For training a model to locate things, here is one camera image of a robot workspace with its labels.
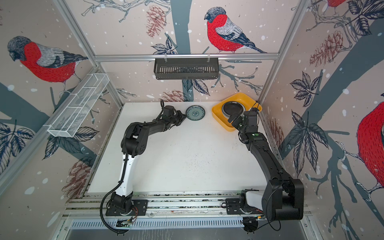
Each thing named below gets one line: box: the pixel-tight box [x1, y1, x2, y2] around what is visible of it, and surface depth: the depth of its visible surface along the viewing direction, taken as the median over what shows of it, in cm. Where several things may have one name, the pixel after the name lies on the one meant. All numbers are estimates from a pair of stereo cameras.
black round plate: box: [222, 101, 246, 120], surface depth 113 cm
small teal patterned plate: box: [185, 105, 206, 122], surface depth 113 cm
